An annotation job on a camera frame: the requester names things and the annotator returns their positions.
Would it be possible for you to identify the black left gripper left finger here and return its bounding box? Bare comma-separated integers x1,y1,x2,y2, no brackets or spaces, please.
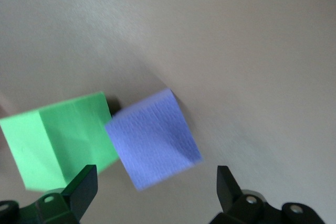
0,165,98,224

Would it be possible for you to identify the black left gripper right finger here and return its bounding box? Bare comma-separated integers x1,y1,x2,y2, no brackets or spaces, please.
209,165,326,224

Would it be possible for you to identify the green foam cube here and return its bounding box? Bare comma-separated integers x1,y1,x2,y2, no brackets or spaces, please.
0,91,121,191

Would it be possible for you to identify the purple foam cube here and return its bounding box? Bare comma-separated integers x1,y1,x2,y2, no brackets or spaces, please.
104,88,204,192

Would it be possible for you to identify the brown table mat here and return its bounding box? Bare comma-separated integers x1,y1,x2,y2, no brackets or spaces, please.
0,0,336,224

